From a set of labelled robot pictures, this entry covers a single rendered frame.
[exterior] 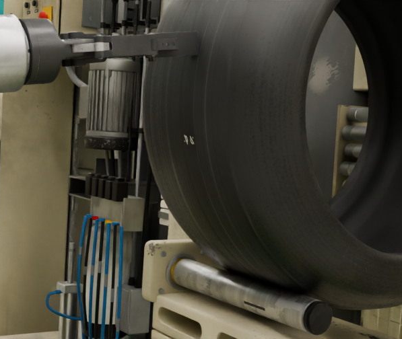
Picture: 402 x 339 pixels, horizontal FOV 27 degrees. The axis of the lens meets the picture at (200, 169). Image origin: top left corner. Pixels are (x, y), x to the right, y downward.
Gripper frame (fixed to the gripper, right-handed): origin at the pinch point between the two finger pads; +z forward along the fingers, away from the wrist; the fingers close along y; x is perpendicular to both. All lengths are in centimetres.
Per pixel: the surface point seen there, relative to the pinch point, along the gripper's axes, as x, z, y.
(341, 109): 14, 61, 38
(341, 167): 26, 60, 37
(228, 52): 1.4, 3.9, -6.9
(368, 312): 53, 57, 27
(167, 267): 34.9, 10.1, 23.3
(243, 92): 6.4, 4.1, -9.2
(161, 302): 40.0, 7.9, 22.1
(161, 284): 37.5, 8.9, 23.5
